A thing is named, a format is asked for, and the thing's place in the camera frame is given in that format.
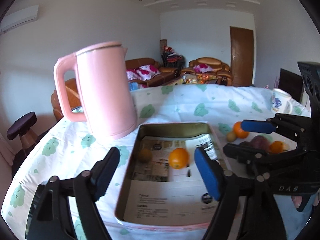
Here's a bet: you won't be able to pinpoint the pink electric kettle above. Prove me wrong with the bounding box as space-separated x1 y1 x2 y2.
54 41 138 138

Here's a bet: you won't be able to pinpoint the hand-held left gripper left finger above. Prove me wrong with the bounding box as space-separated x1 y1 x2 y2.
26 146 120 240

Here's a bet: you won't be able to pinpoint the white air conditioner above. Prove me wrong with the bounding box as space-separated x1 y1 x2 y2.
0 4 40 34

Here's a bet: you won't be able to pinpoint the black television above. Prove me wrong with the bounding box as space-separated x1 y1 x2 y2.
279 68 304 103

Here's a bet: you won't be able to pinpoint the small orange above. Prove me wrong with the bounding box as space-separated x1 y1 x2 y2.
269 141 284 154

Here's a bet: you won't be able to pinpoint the large orange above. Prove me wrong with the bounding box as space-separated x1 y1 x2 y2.
233 121 250 139
169 147 190 170

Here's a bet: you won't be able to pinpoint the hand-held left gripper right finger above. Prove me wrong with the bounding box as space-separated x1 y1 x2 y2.
194 146 288 240

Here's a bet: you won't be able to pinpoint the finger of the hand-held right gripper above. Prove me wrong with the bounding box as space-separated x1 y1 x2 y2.
223 144 308 178
241 114 312 143

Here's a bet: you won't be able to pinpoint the white tablecloth with green clouds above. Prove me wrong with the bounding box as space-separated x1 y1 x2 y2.
1 84 313 240

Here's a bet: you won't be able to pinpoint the brown leather armchair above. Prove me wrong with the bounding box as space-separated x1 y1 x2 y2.
180 57 233 87
51 78 80 122

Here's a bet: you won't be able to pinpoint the dark round stool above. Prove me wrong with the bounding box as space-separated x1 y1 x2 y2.
6 112 39 153

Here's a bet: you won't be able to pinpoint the brown leather sofa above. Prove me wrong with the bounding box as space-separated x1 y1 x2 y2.
125 58 180 88

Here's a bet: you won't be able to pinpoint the newspaper lining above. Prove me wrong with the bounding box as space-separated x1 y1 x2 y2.
124 134 227 223

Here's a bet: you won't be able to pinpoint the brown wooden door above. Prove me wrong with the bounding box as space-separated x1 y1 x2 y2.
229 26 254 87

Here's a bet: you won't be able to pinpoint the metal tray with newspaper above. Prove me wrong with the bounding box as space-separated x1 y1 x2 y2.
114 122 234 233

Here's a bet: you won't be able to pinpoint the cluttered coffee table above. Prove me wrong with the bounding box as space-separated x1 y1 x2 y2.
172 74 225 85

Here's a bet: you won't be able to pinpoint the person's right hand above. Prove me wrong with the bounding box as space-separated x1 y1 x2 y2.
291 195 305 212

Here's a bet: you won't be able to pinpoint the stacked dark chairs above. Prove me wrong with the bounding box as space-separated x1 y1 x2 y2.
161 47 185 69

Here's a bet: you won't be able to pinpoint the white printed mug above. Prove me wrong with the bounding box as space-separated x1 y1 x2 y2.
270 88 293 114

